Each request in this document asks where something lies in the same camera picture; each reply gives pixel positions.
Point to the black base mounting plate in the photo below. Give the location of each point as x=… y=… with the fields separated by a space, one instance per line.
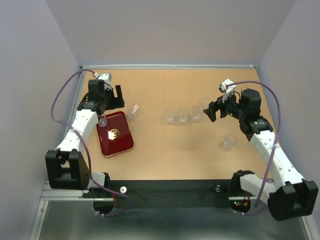
x=160 y=194

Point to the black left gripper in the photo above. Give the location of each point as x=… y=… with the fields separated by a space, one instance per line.
x=120 y=101

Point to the red tray with gold rim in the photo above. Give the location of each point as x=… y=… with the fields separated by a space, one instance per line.
x=115 y=136

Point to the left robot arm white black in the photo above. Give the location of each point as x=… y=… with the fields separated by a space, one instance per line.
x=66 y=165

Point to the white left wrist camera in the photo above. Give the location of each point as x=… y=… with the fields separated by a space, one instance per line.
x=106 y=77

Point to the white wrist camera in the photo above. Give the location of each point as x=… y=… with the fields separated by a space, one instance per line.
x=106 y=77
x=227 y=87

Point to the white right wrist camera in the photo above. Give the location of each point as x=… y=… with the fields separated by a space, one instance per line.
x=227 y=87

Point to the clear glass from corner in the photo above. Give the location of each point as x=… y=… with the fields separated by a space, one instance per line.
x=103 y=122

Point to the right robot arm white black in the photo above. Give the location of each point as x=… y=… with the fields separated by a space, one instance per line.
x=289 y=195

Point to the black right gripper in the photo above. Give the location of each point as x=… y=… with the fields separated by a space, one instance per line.
x=214 y=106

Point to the clear glass lone right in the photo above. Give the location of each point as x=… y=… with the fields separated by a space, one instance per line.
x=229 y=141

